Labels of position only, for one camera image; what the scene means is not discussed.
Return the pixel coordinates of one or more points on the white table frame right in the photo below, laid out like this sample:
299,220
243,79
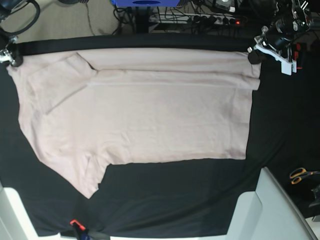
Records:
268,213

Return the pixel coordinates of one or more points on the orange black clamp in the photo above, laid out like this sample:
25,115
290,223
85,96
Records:
81,233
298,57

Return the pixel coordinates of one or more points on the black table leg post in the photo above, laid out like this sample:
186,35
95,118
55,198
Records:
142,16

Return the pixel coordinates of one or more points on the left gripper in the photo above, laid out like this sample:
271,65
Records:
276,41

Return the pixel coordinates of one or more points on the blue box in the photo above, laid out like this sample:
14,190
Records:
145,3

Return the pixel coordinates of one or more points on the orange handled scissors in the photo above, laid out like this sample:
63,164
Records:
301,173

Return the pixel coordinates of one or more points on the pale pink T-shirt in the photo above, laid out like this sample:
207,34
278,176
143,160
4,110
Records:
82,111

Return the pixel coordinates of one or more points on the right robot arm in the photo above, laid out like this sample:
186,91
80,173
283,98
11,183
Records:
16,17

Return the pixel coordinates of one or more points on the white power strip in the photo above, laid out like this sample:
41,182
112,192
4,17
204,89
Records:
188,18

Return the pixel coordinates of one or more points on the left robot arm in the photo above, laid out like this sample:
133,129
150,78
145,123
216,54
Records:
297,9

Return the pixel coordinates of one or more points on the black table cloth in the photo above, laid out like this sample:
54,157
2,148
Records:
193,198

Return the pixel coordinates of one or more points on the orange black clamp right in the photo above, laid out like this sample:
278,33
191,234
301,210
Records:
298,57

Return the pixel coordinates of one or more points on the white table frame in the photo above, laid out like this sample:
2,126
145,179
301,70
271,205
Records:
268,213
15,223

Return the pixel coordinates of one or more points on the orange black clamp bottom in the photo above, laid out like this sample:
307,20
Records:
81,233

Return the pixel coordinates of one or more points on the white table frame left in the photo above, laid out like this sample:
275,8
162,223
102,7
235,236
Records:
15,223

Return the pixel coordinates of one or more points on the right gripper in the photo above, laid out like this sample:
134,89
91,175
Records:
9,52

